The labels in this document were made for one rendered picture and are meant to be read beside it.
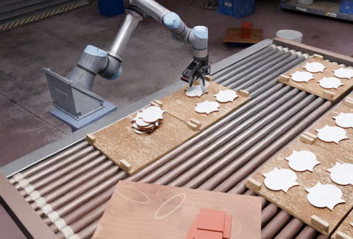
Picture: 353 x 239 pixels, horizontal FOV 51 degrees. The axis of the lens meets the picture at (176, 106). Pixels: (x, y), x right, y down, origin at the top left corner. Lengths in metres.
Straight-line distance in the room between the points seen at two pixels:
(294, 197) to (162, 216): 0.52
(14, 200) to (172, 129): 0.74
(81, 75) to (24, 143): 1.65
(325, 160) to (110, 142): 0.94
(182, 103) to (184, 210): 0.84
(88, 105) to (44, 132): 1.61
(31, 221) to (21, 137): 2.24
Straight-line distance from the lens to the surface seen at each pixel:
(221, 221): 1.01
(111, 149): 1.69
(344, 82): 2.31
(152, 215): 1.24
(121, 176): 1.57
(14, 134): 3.71
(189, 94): 2.02
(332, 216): 1.45
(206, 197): 1.28
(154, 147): 1.66
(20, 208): 1.51
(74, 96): 1.98
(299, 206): 1.45
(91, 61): 2.02
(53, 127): 3.66
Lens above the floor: 1.96
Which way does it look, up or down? 32 degrees down
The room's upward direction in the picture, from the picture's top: 2 degrees counter-clockwise
